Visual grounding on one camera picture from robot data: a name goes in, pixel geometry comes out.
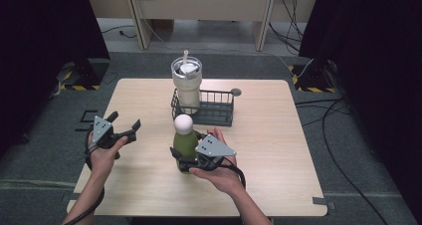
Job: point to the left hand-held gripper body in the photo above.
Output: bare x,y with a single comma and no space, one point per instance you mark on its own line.
101,130

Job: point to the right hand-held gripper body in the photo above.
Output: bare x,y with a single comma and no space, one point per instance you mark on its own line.
214,147

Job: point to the green bottle with white cap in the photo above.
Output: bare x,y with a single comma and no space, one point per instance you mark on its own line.
184,143

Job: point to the cream tumbler with clear lid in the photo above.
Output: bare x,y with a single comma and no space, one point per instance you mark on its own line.
187,92

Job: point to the person's left hand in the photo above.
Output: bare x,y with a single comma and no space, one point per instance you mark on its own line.
103,160

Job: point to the person's right hand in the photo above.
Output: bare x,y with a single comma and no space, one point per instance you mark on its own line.
225,177

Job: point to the black stand base striped tape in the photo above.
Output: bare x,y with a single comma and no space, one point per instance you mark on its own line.
89,74
315,79

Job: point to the round grey table grommet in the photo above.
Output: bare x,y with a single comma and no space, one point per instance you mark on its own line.
237,92

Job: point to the grey tape strip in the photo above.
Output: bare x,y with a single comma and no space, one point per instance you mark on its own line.
323,201
70,197

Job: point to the black curtain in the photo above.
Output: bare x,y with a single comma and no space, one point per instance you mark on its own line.
375,69
40,52

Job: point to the beige desk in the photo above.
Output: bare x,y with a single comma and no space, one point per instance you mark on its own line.
232,6

